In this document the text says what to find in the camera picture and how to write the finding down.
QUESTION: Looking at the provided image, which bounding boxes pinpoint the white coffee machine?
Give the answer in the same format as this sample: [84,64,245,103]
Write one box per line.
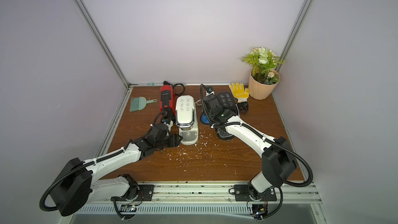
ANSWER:
[176,95,199,145]

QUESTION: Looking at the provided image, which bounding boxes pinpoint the blue grey microfiber cloth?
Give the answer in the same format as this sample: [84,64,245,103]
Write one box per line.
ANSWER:
[201,114,210,124]

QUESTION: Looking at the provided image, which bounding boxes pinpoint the red coffee machine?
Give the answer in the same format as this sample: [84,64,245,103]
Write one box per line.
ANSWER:
[160,85,176,122]

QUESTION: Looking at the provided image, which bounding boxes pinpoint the black coffee machine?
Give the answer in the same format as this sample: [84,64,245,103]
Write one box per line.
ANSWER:
[201,91,239,141]

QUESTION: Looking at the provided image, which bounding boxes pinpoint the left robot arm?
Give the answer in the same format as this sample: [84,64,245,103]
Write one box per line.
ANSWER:
[39,110,182,216]

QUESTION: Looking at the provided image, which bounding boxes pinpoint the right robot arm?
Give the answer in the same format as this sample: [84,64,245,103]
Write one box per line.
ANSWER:
[200,84,314,220]

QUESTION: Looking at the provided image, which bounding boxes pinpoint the green hand brush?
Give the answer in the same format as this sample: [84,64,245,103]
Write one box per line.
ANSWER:
[130,96,158,112]

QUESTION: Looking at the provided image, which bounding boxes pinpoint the yellow work glove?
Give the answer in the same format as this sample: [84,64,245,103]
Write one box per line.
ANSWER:
[229,83,249,103]

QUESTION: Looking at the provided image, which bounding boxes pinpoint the potted artificial plant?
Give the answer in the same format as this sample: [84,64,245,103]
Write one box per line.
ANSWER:
[242,47,285,100]

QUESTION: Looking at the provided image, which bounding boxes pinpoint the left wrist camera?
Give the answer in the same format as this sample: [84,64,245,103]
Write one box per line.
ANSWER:
[163,118,174,131]

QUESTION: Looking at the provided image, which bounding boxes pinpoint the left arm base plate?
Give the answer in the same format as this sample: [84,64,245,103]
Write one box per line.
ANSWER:
[111,184,154,202]

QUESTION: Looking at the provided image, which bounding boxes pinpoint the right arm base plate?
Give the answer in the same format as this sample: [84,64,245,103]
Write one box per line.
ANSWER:
[229,184,277,202]

